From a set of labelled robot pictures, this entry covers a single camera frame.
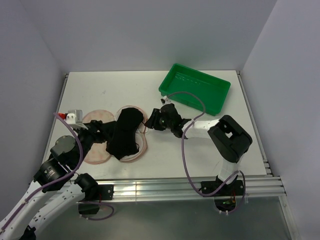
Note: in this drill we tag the green plastic tray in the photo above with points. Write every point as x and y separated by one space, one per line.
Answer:
211 90

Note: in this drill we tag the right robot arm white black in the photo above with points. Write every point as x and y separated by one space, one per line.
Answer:
229 138

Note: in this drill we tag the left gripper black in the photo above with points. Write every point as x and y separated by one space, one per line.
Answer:
100 136

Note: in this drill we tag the peach floral mesh laundry bag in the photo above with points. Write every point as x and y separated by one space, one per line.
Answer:
98 153

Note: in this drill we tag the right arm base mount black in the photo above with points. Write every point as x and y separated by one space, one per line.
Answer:
229 197

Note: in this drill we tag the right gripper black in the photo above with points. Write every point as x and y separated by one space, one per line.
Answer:
152 122

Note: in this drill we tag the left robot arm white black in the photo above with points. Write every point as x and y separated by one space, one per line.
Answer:
39 206

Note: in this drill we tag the aluminium frame rail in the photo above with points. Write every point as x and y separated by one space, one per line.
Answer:
179 189

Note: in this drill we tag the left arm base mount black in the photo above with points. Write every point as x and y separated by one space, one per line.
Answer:
93 207

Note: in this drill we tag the black bra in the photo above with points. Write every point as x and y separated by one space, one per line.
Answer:
124 139

